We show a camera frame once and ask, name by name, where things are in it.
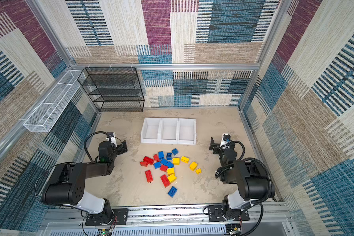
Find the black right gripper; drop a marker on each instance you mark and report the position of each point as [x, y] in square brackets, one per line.
[216, 146]

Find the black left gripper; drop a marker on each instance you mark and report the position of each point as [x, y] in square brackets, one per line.
[121, 146]

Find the small red brick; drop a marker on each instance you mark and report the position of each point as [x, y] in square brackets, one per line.
[144, 164]

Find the dark blue brick top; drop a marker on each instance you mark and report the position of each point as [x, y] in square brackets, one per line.
[169, 156]

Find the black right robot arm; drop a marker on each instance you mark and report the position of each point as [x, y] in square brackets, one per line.
[252, 177]

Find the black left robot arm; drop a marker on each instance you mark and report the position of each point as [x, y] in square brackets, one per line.
[66, 186]

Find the small yellow brick right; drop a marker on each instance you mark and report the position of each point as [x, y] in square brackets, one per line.
[198, 171]

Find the white three-compartment bin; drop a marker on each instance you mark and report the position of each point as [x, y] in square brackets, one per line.
[178, 131]

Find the blue brick bottom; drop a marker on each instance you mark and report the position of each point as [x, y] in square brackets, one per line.
[172, 192]

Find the black wire shelf rack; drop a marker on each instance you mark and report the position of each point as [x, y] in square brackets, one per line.
[113, 88]

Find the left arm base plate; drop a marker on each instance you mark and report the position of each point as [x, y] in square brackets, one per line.
[116, 217]

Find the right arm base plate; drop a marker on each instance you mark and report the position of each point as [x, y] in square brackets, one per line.
[219, 213]

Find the white wire mesh basket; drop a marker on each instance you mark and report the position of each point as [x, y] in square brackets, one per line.
[47, 113]

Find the aluminium front rail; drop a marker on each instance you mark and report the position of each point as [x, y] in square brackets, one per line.
[198, 214]

